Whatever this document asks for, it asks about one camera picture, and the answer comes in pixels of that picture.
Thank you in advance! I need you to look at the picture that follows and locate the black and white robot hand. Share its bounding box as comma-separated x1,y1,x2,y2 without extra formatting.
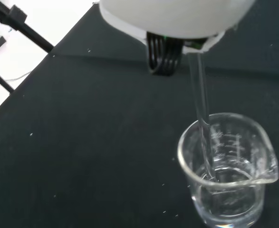
98,0,257,77

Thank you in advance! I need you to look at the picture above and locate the black bench cloth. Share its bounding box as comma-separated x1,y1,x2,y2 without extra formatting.
0,0,279,228

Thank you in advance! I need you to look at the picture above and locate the black tripod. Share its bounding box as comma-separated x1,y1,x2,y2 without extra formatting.
0,0,55,94

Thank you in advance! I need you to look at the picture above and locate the glass beaker with water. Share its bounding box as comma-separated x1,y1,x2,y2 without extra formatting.
176,112,279,228

